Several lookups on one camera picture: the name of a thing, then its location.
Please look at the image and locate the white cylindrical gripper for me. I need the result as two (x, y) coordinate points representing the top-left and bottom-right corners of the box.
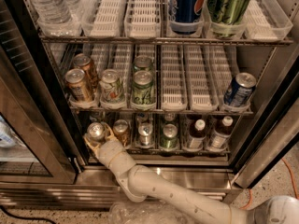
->
(83, 122), (136, 176)

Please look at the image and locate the silver 7up can bottom shelf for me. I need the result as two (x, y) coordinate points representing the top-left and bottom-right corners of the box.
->
(87, 122), (105, 141)

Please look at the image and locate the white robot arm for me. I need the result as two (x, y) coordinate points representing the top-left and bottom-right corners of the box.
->
(84, 122), (299, 224)

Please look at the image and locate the brown can bottom shelf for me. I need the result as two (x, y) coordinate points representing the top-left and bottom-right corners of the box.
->
(113, 119), (131, 147)

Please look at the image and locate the slim silver can bottom shelf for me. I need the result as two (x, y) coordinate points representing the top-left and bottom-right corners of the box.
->
(138, 122), (153, 146)

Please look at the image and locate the white green can middle shelf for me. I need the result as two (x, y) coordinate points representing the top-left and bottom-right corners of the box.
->
(100, 69), (124, 104)

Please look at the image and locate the gold brown can front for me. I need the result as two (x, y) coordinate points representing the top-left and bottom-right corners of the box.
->
(65, 68), (93, 102)

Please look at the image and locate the gold brown can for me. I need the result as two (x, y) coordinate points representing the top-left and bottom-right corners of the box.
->
(65, 68), (93, 102)
(72, 53), (98, 91)

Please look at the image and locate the green can middle front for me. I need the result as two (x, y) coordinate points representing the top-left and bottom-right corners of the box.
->
(132, 70), (154, 105)

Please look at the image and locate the glass fridge door left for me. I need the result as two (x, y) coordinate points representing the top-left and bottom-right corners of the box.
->
(0, 2), (76, 184)

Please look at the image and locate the green can bottom shelf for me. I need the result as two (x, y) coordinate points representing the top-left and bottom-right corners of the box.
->
(160, 124), (178, 150)

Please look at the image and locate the gold brown can rear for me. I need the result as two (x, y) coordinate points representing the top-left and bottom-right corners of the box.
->
(72, 53), (98, 91)

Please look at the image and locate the green can middle rear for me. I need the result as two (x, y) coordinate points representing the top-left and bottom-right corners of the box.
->
(133, 55), (152, 72)

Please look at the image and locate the blue can middle shelf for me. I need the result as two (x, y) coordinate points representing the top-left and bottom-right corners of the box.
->
(223, 73), (256, 107)

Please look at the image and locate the blue pepsi can top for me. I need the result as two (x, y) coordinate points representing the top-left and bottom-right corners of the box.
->
(168, 0), (205, 35)

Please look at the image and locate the steel fridge door right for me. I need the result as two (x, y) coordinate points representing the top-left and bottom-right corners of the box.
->
(234, 98), (299, 189)

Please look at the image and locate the green can top shelf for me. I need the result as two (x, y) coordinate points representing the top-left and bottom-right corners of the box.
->
(207, 0), (249, 39)

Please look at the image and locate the clear plastic bag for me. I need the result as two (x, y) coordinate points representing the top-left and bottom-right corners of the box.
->
(108, 202), (197, 224)

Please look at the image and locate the dark juice bottle left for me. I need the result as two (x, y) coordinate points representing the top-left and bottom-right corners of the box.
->
(187, 119), (206, 149)

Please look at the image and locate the dark juice bottle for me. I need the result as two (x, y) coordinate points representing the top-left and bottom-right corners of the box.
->
(187, 119), (206, 149)
(207, 116), (233, 150)

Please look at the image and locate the dark juice bottle right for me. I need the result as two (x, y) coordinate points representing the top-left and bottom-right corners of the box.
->
(207, 116), (233, 150)

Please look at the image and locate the clear water bottle top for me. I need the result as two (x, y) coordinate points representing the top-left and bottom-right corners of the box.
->
(31, 0), (71, 24)

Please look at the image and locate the black cable on floor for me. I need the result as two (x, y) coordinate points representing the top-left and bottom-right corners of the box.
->
(0, 205), (57, 224)

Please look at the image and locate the orange cable on floor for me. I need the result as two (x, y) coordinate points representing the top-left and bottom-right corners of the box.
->
(239, 158), (299, 211)

